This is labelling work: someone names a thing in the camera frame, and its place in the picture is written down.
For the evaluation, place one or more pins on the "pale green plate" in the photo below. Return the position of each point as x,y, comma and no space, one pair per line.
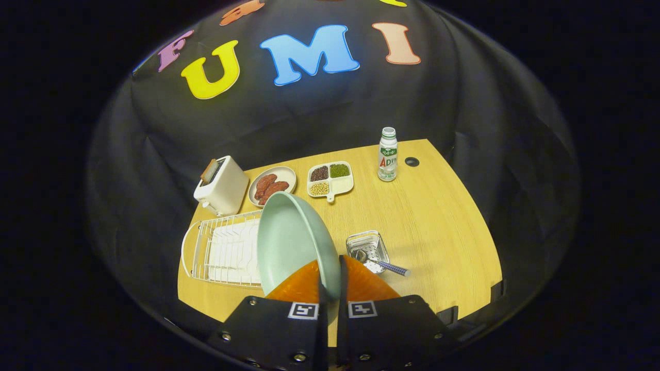
294,242

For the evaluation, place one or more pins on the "pile of yellow beans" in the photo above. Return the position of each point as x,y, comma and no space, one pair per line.
319,188

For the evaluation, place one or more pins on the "white drink bottle green label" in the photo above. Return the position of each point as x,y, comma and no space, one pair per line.
388,159

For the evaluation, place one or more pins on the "pile of green beans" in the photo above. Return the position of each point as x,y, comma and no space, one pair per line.
339,170

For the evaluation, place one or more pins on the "pile of dark beans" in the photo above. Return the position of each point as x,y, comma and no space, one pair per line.
319,173

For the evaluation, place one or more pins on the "white divided tray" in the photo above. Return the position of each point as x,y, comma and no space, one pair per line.
341,184

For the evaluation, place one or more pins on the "toast bread slice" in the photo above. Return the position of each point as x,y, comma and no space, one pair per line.
209,171

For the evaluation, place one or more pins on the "red sausage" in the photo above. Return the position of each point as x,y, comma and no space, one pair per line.
265,184
276,189

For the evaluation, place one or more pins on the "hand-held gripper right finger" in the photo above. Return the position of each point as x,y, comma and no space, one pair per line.
342,330

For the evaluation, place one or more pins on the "black backdrop cloth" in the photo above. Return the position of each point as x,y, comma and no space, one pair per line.
464,103

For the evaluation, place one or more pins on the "small beige plate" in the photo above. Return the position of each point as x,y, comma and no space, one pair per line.
286,175

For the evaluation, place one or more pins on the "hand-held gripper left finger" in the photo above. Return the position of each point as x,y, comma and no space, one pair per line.
323,330

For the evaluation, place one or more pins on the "white toaster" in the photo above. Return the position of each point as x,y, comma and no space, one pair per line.
227,190

